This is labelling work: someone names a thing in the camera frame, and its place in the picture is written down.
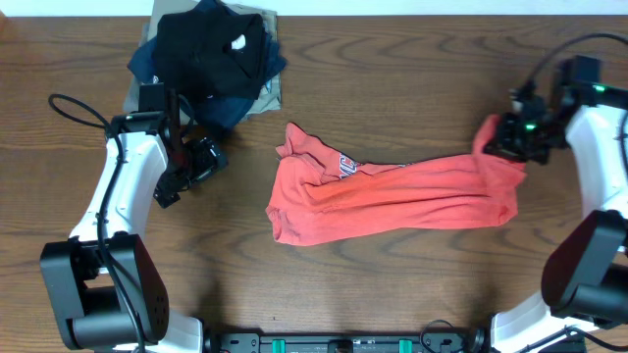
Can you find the red t-shirt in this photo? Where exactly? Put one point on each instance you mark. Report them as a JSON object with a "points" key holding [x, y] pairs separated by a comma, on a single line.
{"points": [[321, 195]]}

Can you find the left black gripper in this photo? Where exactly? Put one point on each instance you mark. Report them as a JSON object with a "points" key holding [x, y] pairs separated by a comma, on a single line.
{"points": [[173, 185]]}

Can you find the khaki folded garment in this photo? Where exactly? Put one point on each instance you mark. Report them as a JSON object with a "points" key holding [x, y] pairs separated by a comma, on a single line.
{"points": [[270, 94]]}

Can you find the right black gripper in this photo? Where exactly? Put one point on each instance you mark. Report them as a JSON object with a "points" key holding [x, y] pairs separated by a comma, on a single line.
{"points": [[505, 144]]}

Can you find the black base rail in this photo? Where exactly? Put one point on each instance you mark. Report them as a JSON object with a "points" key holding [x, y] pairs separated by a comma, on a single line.
{"points": [[440, 340]]}

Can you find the navy folded garment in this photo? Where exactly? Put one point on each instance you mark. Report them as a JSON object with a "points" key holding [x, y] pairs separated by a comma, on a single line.
{"points": [[219, 113]]}

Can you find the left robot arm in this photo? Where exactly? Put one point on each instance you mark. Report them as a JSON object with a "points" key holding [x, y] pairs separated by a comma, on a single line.
{"points": [[104, 289]]}

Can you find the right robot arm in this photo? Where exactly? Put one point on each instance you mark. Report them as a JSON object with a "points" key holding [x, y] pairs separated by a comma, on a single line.
{"points": [[582, 288]]}

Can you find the black folded garment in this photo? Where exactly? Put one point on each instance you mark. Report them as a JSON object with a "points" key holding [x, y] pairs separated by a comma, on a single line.
{"points": [[211, 53]]}

